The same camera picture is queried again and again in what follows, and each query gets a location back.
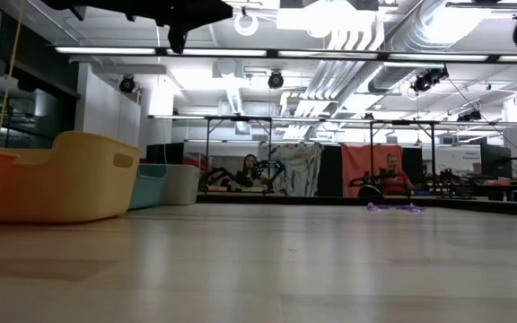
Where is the grey-white draped cloth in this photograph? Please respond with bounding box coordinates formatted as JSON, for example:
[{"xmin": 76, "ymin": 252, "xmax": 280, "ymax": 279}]
[{"xmin": 258, "ymin": 142, "xmax": 325, "ymax": 197}]

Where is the silver ventilation duct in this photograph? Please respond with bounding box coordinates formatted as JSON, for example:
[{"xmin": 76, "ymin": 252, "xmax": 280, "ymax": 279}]
[{"xmin": 368, "ymin": 0, "xmax": 488, "ymax": 94}]

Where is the teal plastic bin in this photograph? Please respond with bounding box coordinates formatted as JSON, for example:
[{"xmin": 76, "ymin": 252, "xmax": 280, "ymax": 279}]
[{"xmin": 127, "ymin": 162, "xmax": 169, "ymax": 211}]

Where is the black ceiling spotlight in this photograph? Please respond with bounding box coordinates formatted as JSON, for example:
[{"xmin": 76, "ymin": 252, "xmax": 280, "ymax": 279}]
[
  {"xmin": 267, "ymin": 70, "xmax": 285, "ymax": 91},
  {"xmin": 456, "ymin": 109, "xmax": 483, "ymax": 123},
  {"xmin": 409, "ymin": 65, "xmax": 450, "ymax": 93},
  {"xmin": 118, "ymin": 74, "xmax": 136, "ymax": 95}
]

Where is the black computer monitor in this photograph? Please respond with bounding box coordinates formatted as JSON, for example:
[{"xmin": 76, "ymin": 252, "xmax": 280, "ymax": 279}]
[
  {"xmin": 480, "ymin": 143, "xmax": 513, "ymax": 179},
  {"xmin": 145, "ymin": 142, "xmax": 186, "ymax": 165}
]

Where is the person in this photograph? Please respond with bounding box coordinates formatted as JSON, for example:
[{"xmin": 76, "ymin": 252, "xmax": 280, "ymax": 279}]
[
  {"xmin": 377, "ymin": 153, "xmax": 416, "ymax": 196},
  {"xmin": 239, "ymin": 153, "xmax": 262, "ymax": 189}
]

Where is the orange-red curtain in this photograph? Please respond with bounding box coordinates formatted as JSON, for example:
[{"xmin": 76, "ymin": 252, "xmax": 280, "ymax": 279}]
[{"xmin": 341, "ymin": 143, "xmax": 404, "ymax": 197}]

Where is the white plastic bin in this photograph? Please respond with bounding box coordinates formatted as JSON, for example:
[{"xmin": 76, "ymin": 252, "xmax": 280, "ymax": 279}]
[{"xmin": 159, "ymin": 163, "xmax": 202, "ymax": 206}]

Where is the black divider panel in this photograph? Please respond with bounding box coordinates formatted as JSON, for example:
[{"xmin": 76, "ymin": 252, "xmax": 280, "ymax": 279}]
[{"xmin": 319, "ymin": 144, "xmax": 345, "ymax": 197}]

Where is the yellow plastic bin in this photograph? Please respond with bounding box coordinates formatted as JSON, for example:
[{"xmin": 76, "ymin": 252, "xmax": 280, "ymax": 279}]
[{"xmin": 0, "ymin": 130, "xmax": 144, "ymax": 224}]

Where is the black aluminium rig frame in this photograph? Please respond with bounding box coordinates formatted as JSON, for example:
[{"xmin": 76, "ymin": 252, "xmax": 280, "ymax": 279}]
[{"xmin": 54, "ymin": 46, "xmax": 517, "ymax": 220}]

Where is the thin yellow string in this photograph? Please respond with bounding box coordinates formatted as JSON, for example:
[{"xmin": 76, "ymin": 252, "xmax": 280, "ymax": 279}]
[{"xmin": 0, "ymin": 0, "xmax": 26, "ymax": 149}]

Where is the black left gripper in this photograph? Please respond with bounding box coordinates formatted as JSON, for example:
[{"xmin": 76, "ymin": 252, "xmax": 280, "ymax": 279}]
[{"xmin": 126, "ymin": 0, "xmax": 234, "ymax": 55}]

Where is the white ring lamp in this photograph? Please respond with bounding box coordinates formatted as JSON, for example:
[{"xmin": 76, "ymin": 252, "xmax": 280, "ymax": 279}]
[{"xmin": 233, "ymin": 12, "xmax": 260, "ymax": 38}]

